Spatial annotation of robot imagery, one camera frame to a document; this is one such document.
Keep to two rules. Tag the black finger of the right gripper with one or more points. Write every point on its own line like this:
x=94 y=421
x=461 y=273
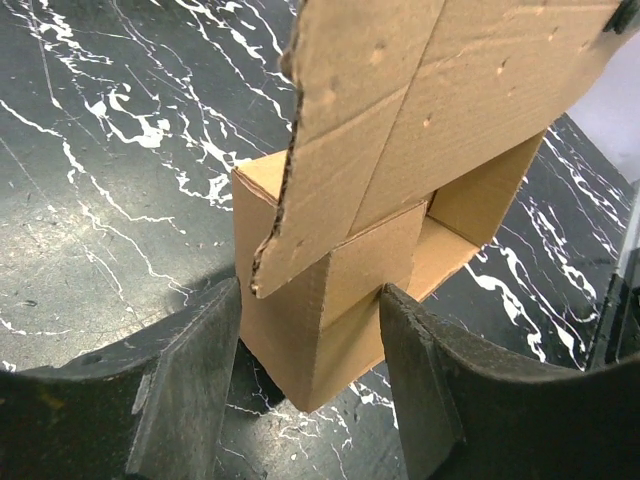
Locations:
x=625 y=18

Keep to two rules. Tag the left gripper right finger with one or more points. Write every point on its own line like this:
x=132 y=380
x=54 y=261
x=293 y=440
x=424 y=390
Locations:
x=470 y=409

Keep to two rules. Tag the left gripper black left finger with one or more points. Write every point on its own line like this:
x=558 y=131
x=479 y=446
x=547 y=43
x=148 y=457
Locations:
x=149 y=406

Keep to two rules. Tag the cardboard box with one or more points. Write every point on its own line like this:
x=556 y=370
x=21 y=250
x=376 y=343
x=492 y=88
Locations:
x=415 y=123

